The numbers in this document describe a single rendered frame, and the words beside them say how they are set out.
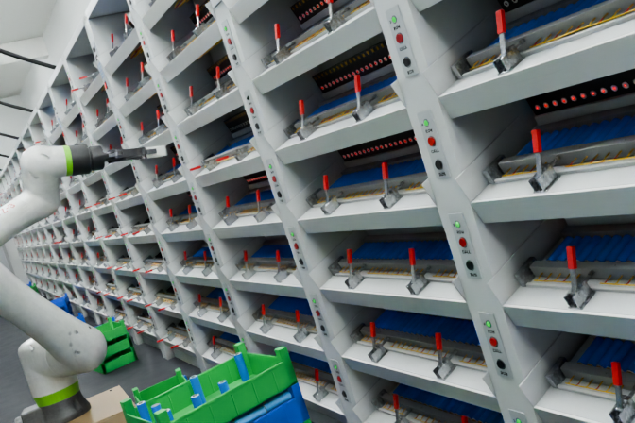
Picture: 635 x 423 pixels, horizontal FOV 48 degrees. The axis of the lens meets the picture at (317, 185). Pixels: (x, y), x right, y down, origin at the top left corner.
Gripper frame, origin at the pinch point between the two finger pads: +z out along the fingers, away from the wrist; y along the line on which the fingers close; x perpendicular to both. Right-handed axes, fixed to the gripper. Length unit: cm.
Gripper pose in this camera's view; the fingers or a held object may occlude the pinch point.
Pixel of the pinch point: (154, 152)
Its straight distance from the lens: 232.7
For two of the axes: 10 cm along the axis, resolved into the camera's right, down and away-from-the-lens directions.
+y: -4.6, 0.9, 8.8
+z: 8.8, -1.2, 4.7
